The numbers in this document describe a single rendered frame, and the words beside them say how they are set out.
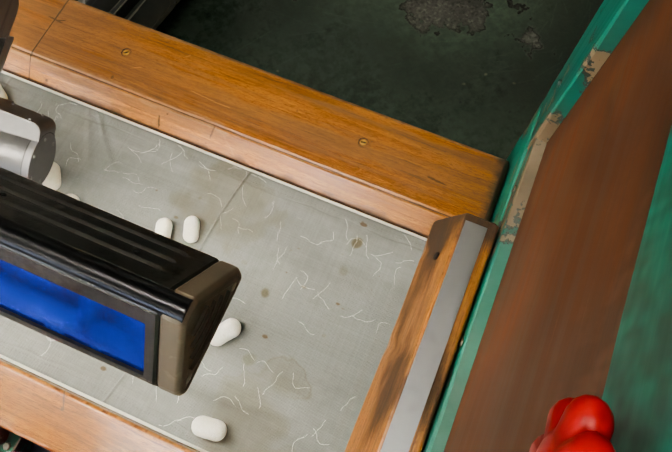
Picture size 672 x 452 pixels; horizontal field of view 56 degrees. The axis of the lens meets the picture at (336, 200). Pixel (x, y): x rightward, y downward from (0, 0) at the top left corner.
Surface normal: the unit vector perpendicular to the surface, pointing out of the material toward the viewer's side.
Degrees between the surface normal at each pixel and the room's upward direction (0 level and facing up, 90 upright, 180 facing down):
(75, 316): 58
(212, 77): 0
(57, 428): 0
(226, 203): 0
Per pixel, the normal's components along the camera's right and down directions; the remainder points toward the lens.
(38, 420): 0.00, -0.36
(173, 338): -0.33, 0.54
